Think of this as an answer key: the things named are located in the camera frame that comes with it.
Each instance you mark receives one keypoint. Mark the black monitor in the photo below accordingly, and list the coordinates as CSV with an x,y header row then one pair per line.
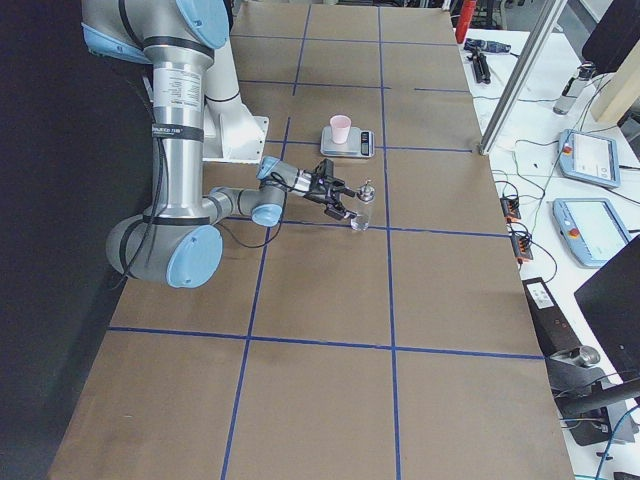
x,y
609,302

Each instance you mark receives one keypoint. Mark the far teach pendant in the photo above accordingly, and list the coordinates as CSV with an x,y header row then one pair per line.
x,y
589,158

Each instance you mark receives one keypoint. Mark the black box with label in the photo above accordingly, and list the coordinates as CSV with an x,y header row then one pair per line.
x,y
553,331

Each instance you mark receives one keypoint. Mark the digital kitchen scale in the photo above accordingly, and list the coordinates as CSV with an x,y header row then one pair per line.
x,y
360,144

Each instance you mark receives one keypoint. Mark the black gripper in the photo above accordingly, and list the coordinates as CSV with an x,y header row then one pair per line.
x,y
317,191

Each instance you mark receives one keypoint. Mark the near teach pendant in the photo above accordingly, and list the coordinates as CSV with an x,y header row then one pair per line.
x,y
591,228

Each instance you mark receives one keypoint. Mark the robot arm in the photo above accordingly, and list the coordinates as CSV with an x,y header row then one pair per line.
x,y
176,240

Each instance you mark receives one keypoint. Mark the aluminium frame post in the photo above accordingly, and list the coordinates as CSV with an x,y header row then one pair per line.
x,y
533,47

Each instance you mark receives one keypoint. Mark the glass sauce dispenser bottle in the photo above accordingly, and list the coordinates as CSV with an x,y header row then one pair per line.
x,y
365,198

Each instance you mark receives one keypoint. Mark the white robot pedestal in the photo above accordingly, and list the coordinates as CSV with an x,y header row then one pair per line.
x,y
232,134

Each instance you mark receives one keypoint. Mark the teach pendant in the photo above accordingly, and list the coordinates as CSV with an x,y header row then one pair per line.
x,y
589,158
591,228

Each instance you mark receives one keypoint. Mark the red cylinder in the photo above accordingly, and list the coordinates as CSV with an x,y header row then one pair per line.
x,y
464,20

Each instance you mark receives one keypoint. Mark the black folded tripod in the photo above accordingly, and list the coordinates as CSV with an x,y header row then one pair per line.
x,y
481,71

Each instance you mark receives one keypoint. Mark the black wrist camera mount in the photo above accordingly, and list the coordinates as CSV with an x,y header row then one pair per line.
x,y
325,169

